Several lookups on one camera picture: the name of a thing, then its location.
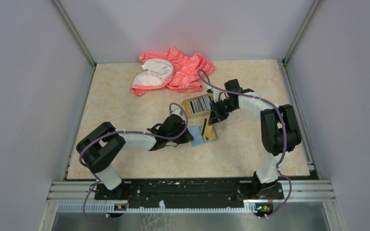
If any pink patterned cloth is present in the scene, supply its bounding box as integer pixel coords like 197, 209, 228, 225
131, 47, 216, 96

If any gold credit card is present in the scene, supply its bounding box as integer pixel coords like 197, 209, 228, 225
201, 118, 214, 140
204, 129, 219, 142

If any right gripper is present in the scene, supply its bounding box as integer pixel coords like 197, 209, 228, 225
208, 99, 238, 126

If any aluminium frame rail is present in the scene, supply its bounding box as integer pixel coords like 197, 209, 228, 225
47, 178, 336, 214

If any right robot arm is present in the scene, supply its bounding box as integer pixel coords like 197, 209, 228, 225
207, 79, 302, 198

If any cream oval card tray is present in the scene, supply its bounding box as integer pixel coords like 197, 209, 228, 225
181, 94, 216, 119

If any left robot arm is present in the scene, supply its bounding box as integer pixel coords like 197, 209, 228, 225
76, 114, 194, 199

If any stack of cards in tray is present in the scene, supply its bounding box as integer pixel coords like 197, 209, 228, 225
185, 95, 214, 115

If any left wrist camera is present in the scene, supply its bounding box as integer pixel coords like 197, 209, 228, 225
170, 108, 184, 119

